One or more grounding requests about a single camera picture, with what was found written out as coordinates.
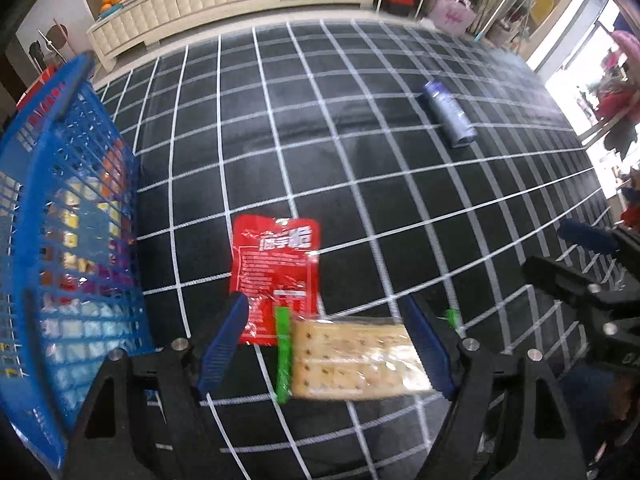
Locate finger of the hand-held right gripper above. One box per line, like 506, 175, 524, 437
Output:
522, 255, 627, 312
557, 218, 640, 281

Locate pink gift bag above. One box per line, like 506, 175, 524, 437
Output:
430, 0, 477, 36

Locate black white grid tablecloth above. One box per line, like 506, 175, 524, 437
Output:
92, 19, 626, 480

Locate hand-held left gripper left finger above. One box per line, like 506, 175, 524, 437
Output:
62, 292, 250, 480

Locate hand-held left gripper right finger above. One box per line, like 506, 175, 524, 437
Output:
402, 295, 586, 480

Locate blue-purple cylindrical can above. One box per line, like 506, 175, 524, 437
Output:
421, 80, 477, 149

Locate red snack packet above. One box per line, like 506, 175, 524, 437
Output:
229, 214, 321, 347

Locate blue plastic basket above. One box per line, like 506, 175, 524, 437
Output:
0, 51, 155, 466

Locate cracker packet with green ends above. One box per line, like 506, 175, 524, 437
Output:
274, 306, 463, 405

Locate light blue mesh packet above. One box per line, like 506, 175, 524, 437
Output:
45, 305, 136, 361

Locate pink hanging clothes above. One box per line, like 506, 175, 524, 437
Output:
595, 30, 640, 157

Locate purple snack packet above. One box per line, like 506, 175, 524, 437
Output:
75, 267, 133, 302

